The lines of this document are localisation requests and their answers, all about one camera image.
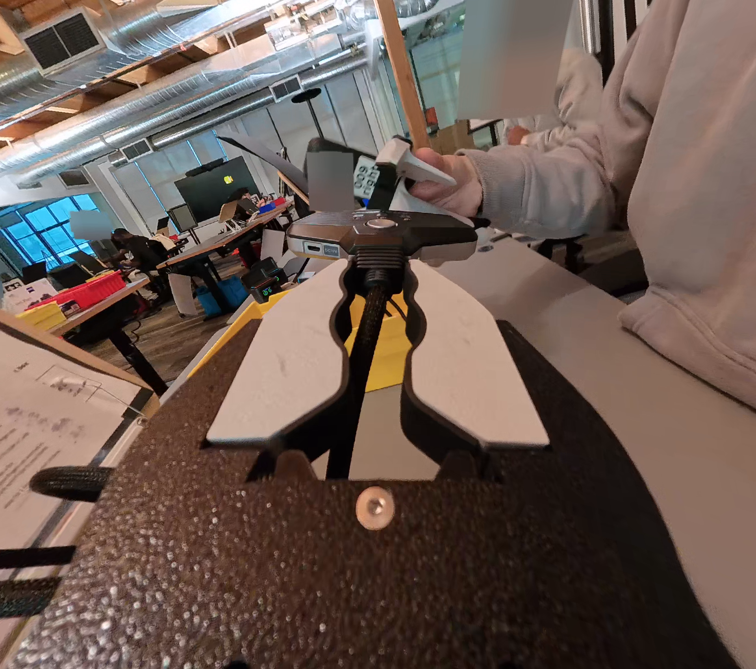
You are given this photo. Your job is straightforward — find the grey usb hub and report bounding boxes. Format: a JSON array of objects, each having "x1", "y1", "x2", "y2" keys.
[{"x1": 286, "y1": 210, "x2": 479, "y2": 264}]

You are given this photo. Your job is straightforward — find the small yellow bin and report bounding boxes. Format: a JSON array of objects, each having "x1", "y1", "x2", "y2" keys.
[{"x1": 17, "y1": 302, "x2": 67, "y2": 329}]

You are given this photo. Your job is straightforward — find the blue plastic bin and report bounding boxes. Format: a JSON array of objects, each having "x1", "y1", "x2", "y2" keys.
[{"x1": 195, "y1": 275, "x2": 250, "y2": 317}]

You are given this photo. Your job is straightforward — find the black office chair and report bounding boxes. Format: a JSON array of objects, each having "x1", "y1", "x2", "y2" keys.
[{"x1": 533, "y1": 235, "x2": 587, "y2": 275}]

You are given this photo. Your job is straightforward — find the person's right hand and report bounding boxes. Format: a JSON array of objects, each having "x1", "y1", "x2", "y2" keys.
[{"x1": 409, "y1": 148, "x2": 491, "y2": 222}]

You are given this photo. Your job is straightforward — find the black power station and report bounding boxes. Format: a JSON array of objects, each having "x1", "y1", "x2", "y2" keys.
[{"x1": 244, "y1": 257, "x2": 291, "y2": 305}]

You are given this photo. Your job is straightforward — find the yellow plastic bin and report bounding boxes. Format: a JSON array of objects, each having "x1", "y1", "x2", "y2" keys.
[{"x1": 188, "y1": 290, "x2": 412, "y2": 394}]

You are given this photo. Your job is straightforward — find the blue tinted window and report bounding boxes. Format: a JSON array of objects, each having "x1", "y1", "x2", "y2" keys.
[{"x1": 0, "y1": 194, "x2": 100, "y2": 270}]

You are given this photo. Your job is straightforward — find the clipboard with printed paper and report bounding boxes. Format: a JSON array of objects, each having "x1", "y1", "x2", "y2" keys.
[{"x1": 0, "y1": 310, "x2": 161, "y2": 554}]

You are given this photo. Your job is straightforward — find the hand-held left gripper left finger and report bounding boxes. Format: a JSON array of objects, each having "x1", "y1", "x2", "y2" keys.
[{"x1": 206, "y1": 259, "x2": 358, "y2": 453}]

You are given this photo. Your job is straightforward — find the silver ventilation duct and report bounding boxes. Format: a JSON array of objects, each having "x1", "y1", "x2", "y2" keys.
[{"x1": 0, "y1": 40, "x2": 379, "y2": 192}]

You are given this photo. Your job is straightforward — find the person's right forearm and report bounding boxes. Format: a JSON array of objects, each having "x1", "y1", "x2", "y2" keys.
[{"x1": 458, "y1": 111, "x2": 641, "y2": 240}]

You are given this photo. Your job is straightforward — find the black floor lamp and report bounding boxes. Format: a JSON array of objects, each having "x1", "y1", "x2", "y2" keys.
[{"x1": 291, "y1": 87, "x2": 324, "y2": 141}]

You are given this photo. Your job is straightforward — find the person's grey hoodie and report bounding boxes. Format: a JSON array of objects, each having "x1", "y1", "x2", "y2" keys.
[{"x1": 520, "y1": 0, "x2": 756, "y2": 411}]

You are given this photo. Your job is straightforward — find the red plastic bin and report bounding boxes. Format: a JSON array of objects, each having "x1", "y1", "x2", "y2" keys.
[{"x1": 40, "y1": 269, "x2": 129, "y2": 311}]

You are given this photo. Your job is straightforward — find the wooden desk with black legs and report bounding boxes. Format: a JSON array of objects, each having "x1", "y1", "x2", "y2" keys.
[
  {"x1": 155, "y1": 201, "x2": 297, "y2": 317},
  {"x1": 49, "y1": 278, "x2": 171, "y2": 397}
]

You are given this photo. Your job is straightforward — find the thick black braided hub cable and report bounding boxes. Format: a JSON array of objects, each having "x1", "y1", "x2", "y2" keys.
[{"x1": 324, "y1": 247, "x2": 407, "y2": 480}]

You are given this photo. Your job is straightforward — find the large black wall screen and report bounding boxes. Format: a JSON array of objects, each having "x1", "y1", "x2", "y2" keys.
[{"x1": 174, "y1": 155, "x2": 262, "y2": 225}]

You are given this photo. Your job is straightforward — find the wooden post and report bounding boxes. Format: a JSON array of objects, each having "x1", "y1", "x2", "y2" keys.
[{"x1": 359, "y1": 0, "x2": 433, "y2": 152}]

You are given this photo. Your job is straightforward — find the ceiling air vent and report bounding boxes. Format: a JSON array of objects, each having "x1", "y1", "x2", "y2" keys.
[{"x1": 19, "y1": 9, "x2": 108, "y2": 75}]

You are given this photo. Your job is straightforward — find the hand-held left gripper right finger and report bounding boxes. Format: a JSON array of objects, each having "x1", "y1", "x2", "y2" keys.
[{"x1": 400, "y1": 257, "x2": 551, "y2": 454}]

